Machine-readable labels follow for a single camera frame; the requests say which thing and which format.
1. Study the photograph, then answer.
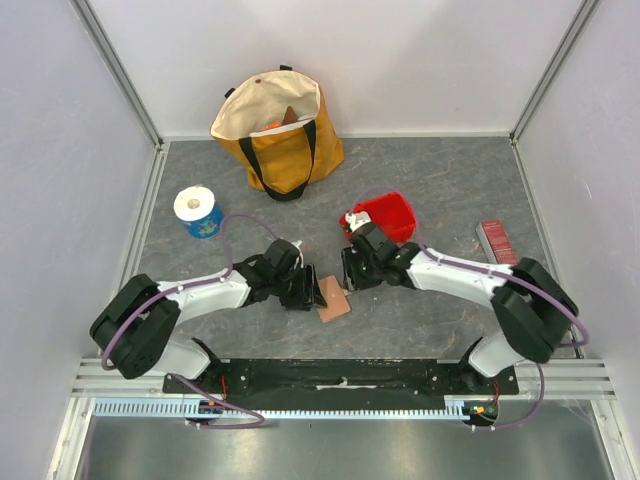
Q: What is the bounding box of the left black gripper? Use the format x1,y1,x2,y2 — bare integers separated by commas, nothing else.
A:
272,262,326,311

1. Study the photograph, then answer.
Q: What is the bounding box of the tan leather card holder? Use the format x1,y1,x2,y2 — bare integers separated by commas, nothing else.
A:
317,276,351,323

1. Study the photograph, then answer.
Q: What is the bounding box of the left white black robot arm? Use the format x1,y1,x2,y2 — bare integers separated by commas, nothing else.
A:
90,238,327,393

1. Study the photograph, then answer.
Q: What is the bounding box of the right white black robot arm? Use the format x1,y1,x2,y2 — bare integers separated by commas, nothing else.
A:
341,242,578,394

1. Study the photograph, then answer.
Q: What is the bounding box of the red plastic bin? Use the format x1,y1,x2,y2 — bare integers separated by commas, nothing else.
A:
354,191,416,244

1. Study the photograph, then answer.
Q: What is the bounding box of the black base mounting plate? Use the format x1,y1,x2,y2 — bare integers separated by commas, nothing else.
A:
193,359,519,411

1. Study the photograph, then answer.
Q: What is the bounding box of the red rectangular box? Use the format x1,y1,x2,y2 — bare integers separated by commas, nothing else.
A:
476,220,518,265

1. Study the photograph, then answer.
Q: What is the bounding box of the yellow canvas tote bag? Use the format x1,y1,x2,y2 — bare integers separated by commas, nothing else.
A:
210,65,344,202

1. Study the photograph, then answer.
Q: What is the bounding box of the orange item inside bag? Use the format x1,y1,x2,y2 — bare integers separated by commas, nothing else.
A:
260,121,282,132

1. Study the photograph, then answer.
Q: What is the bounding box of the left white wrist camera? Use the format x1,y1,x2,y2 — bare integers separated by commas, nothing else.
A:
291,240,304,269

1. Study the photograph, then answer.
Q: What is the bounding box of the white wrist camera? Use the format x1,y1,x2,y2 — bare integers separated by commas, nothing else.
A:
344,211,371,233
291,240,304,269

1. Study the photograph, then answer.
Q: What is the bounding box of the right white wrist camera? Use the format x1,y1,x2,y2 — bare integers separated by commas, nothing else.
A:
344,211,371,233

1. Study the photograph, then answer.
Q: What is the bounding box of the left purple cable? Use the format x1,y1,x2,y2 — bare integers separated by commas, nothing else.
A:
101,213,281,430

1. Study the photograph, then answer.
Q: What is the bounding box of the slotted cable duct rail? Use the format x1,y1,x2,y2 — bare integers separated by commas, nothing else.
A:
92,396,474,420

